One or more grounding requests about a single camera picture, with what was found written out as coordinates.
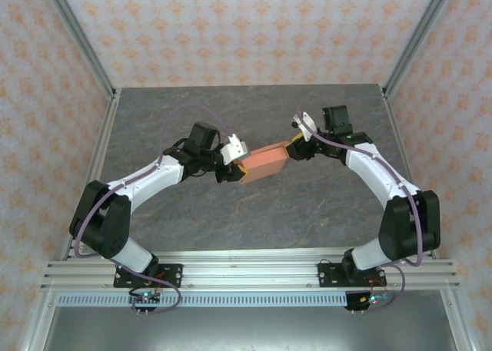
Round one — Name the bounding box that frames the orange paper box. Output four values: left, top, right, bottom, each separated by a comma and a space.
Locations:
240, 140, 290, 186

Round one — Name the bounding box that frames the left small circuit board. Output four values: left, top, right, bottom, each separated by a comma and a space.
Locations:
128, 291, 162, 306

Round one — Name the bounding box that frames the small circuit board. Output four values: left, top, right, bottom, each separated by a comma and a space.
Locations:
128, 291, 162, 306
359, 293, 392, 306

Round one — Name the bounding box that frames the grey metal shelf panel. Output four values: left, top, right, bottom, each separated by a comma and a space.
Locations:
42, 306, 460, 351

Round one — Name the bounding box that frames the right small circuit board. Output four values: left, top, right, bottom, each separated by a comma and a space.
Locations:
359, 293, 392, 306

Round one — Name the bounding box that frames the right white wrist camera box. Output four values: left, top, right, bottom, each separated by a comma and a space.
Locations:
291, 111, 318, 142

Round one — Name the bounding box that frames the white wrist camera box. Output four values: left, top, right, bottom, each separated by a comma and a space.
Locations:
291, 111, 318, 142
221, 134, 250, 164

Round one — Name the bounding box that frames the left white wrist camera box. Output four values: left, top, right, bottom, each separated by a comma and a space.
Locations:
221, 134, 250, 164

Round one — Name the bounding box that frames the aluminium table side rail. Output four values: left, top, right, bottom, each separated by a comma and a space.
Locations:
59, 88, 123, 262
380, 84, 440, 260

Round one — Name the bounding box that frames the aluminium mounting rail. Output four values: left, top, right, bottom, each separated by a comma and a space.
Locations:
41, 245, 461, 290

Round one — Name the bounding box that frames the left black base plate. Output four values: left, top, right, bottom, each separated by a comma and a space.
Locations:
113, 263, 185, 290

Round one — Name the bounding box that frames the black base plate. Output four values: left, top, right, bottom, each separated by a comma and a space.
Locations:
317, 262, 385, 290
113, 263, 185, 290

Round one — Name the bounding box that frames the slotted grey cable duct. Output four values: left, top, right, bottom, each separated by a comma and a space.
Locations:
56, 292, 349, 309

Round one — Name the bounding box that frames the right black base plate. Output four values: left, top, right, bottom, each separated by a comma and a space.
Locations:
317, 262, 385, 290

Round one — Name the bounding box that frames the aluminium frame post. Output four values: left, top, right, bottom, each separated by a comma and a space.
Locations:
40, 0, 118, 101
383, 0, 459, 101

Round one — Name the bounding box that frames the aluminium frame leg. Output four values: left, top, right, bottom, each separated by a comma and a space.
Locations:
21, 289, 58, 351
440, 289, 476, 351

